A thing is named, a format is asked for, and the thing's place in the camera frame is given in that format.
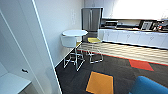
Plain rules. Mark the small framed countertop box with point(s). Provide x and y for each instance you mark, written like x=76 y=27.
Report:
x=146 y=25

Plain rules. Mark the white kitchen wall cabinets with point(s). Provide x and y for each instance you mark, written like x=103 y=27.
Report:
x=133 y=8

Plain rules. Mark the white plastic seat shell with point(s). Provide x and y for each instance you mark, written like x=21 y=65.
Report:
x=71 y=38

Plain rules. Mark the small black wardrobe hinge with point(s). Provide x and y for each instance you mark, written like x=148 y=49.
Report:
x=25 y=70

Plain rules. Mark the stainless steel fridge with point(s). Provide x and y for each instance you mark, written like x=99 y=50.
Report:
x=91 y=21

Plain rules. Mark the white kitchen counter cabinets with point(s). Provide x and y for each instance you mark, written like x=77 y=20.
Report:
x=133 y=38

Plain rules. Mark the white wardrobe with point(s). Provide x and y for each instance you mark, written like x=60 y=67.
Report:
x=6 y=50

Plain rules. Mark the white wardrobe door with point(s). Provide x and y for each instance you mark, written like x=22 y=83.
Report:
x=26 y=20

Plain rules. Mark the dark microwave oven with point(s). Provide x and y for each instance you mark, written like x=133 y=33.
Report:
x=111 y=24

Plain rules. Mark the white wall notice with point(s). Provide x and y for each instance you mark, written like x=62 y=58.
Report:
x=73 y=16

